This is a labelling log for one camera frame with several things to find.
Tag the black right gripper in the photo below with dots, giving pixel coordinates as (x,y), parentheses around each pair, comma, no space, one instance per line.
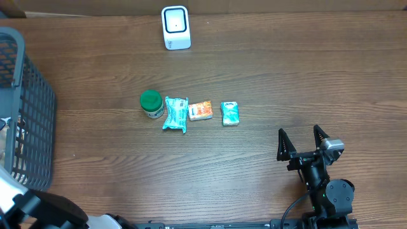
(285,149)

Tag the teal tissue pack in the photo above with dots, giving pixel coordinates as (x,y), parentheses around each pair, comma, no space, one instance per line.
(230,113)

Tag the orange tissue pack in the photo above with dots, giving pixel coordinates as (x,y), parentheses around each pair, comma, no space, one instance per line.
(200,111)

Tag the teal wet wipes pack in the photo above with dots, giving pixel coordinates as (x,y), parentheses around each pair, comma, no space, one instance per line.
(177,112)

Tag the green lid white jar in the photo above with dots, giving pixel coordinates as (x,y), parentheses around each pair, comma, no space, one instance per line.
(152,103)

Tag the clear beige snack bag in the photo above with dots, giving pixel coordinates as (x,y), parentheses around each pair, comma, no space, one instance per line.
(5,126)

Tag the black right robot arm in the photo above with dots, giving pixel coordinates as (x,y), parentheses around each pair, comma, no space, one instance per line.
(331,199)

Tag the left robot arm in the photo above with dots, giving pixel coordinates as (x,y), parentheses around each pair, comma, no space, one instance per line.
(49,211)

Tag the grey plastic mesh basket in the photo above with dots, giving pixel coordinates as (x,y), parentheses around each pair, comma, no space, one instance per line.
(31,103)

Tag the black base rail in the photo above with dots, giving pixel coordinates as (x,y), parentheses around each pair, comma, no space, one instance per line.
(273,224)

